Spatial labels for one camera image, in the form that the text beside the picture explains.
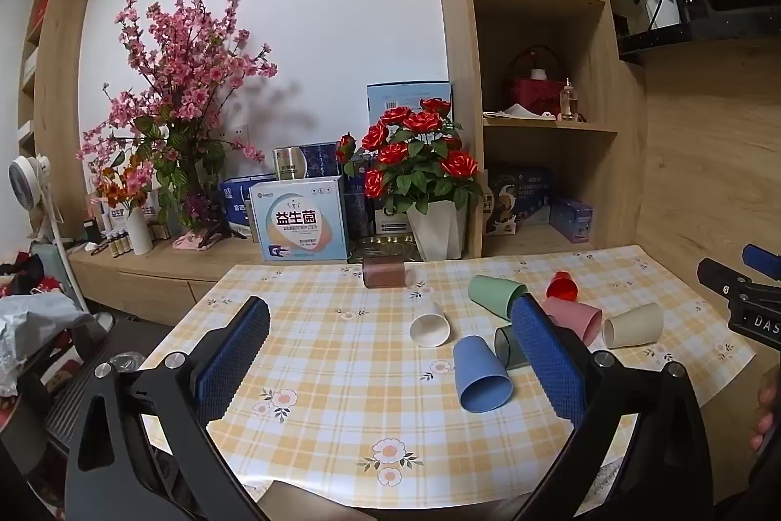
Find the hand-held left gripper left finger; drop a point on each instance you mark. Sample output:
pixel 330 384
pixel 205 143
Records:
pixel 235 353

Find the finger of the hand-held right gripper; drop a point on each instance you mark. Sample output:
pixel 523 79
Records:
pixel 764 260
pixel 723 277

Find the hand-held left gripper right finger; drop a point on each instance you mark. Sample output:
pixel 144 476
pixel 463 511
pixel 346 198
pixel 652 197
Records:
pixel 549 359

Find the dark green translucent cup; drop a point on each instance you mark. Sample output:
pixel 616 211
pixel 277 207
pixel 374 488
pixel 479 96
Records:
pixel 506 347

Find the pink plastic cup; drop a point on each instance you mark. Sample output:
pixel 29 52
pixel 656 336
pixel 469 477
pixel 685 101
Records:
pixel 573 316

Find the blue plastic cup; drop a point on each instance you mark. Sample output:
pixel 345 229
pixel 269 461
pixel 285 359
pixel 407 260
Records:
pixel 482 383

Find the red plastic cup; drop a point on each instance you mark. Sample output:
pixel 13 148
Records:
pixel 562 286

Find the light green plastic cup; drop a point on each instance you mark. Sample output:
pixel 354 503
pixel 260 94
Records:
pixel 495 294

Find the beige plastic cup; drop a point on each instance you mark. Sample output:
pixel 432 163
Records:
pixel 634 324

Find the white plastic cup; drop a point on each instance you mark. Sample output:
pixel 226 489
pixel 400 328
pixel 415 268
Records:
pixel 430 327

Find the brown plastic cup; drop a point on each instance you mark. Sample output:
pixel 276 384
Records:
pixel 384 271

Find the person's right hand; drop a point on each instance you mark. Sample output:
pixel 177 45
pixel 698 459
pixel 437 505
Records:
pixel 770 405

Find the yellow checked flowered tablecloth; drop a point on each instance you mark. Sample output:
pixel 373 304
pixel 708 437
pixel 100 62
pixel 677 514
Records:
pixel 341 374

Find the wooden sideboard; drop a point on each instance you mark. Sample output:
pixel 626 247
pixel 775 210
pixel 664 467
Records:
pixel 158 268

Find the small purple blue box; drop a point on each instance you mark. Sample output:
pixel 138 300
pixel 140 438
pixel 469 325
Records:
pixel 571 219

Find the light blue supplement box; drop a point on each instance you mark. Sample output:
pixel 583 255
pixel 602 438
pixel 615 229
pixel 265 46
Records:
pixel 302 219

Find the blue and white carton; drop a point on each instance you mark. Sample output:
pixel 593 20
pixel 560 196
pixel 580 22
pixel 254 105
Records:
pixel 239 203

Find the row of small vials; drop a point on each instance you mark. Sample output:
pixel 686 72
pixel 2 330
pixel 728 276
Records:
pixel 119 242

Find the dark blue illustrated box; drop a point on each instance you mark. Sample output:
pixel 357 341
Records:
pixel 518 199

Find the white vase with orange flowers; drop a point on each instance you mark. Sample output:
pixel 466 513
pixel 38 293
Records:
pixel 135 219

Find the silver metal tin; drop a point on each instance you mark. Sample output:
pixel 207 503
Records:
pixel 291 164

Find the grey plastic bag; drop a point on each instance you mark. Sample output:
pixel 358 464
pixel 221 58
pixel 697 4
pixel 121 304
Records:
pixel 36 329

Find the dark blue patterned box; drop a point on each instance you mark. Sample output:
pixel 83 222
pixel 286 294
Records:
pixel 323 159

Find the red roses in white pot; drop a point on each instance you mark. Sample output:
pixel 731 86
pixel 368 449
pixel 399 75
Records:
pixel 421 173

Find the small glass bottle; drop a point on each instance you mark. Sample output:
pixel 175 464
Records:
pixel 568 103

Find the white folded cloth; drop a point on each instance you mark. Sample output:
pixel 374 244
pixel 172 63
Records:
pixel 515 113

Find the white desk fan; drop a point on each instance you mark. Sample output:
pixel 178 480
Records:
pixel 33 191

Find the pink blossom branch arrangement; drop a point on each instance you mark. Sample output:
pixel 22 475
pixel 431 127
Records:
pixel 183 94

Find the red gift basket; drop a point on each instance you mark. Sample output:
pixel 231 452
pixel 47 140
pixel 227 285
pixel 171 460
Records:
pixel 537 87

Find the wooden shelf unit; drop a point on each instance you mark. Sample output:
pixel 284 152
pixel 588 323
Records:
pixel 549 69

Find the large pale blue box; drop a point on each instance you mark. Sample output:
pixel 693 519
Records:
pixel 406 98

